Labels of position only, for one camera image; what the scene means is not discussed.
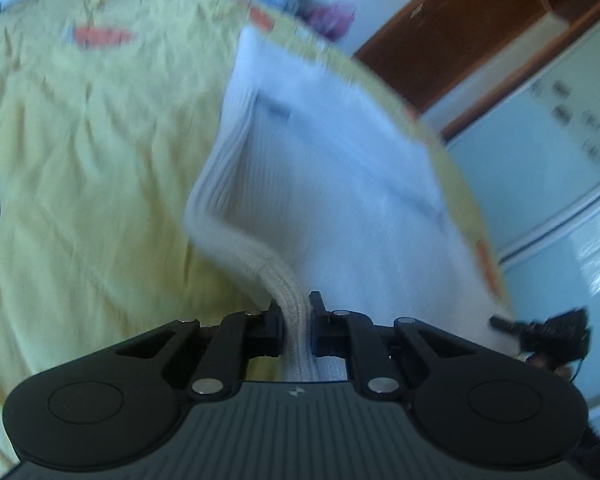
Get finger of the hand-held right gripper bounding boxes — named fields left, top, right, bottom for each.
left=489, top=315, right=525, bottom=335

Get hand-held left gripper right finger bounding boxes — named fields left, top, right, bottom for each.
left=307, top=291, right=477, bottom=402

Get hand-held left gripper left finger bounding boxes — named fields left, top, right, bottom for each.
left=114, top=298, right=286, bottom=401

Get white knit sweater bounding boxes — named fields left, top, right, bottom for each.
left=182, top=25, right=520, bottom=387

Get white wardrobe with flower stickers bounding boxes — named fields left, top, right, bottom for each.
left=442, top=7, right=600, bottom=413

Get yellow carrot print bedsheet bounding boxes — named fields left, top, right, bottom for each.
left=0, top=0, right=517, bottom=480

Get brown wooden door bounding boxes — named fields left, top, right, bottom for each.
left=354, top=0, right=600, bottom=142

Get pink plastic bag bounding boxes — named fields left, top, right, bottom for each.
left=306, top=1, right=357, bottom=42

